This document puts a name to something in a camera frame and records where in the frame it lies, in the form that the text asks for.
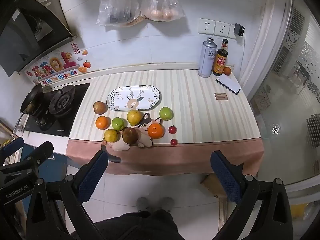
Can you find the clear plastic bag dark contents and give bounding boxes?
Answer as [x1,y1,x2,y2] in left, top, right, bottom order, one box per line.
[97,0,144,27]

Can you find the white wall socket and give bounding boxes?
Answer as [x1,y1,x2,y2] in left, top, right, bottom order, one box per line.
[214,21,231,38]
[198,18,216,36]

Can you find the dark sauce bottle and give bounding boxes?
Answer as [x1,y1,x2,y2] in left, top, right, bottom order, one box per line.
[212,39,229,77]

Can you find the light brown round fruit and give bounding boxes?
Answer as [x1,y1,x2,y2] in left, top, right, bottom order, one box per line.
[93,101,108,115]

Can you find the phone with white cover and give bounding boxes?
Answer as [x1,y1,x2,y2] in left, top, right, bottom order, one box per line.
[215,75,242,96]

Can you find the oval floral ceramic plate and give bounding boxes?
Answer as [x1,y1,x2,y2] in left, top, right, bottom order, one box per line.
[106,85,161,112]

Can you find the dark brown round fruit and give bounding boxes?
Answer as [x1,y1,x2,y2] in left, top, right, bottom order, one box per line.
[122,127,139,145]

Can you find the cardboard box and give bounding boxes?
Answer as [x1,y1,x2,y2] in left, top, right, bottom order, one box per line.
[200,174,229,198]

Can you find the orange tangerine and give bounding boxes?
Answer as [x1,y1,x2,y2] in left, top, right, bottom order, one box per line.
[95,116,111,130]
[147,123,164,139]

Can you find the black gas stove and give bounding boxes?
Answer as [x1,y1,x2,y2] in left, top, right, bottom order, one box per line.
[24,82,90,138]

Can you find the green round fruit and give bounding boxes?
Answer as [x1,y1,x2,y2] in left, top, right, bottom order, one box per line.
[159,106,173,121]
[111,117,125,131]

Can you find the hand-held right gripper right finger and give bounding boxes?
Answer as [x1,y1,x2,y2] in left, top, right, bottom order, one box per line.
[210,150,293,240]

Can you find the black plug adapter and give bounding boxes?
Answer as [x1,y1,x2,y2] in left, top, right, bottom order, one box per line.
[234,23,246,38]

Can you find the grey slipper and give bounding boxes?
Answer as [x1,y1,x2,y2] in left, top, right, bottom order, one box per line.
[160,196,174,209]
[136,197,152,212]

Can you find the black range hood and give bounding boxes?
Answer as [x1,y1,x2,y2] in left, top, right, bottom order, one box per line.
[0,0,76,78]

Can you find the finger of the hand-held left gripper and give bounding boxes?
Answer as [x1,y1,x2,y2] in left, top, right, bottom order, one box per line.
[0,141,54,180]
[0,137,25,167]

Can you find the striped tablecloth with pink border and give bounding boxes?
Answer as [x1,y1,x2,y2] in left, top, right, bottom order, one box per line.
[65,66,265,176]

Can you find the person's dark trousers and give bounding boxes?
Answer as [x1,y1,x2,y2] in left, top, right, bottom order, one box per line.
[94,209,183,240]

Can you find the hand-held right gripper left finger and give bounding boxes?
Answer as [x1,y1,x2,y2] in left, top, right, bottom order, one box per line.
[26,150,110,240]

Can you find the black burner grate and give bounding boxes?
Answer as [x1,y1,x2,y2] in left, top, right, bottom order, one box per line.
[48,85,76,118]

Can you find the clear plastic bag of eggs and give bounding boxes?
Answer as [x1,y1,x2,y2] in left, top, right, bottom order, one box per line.
[140,0,186,22]

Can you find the colourful wall sticker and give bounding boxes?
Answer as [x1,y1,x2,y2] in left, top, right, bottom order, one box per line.
[26,49,92,86]

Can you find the patterned glass sliding door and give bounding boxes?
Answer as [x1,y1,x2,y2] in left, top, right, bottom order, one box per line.
[250,0,320,193]

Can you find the yellow citrus fruit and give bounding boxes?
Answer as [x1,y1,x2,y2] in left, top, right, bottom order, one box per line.
[104,129,119,143]
[127,109,143,127]

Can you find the blue cabinet door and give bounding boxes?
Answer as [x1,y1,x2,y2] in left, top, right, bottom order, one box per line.
[21,145,68,207]

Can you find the dark frying pan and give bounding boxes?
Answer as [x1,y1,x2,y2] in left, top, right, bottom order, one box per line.
[10,83,44,140]

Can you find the calico cat plush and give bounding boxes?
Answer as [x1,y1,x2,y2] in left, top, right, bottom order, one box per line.
[101,112,165,163]

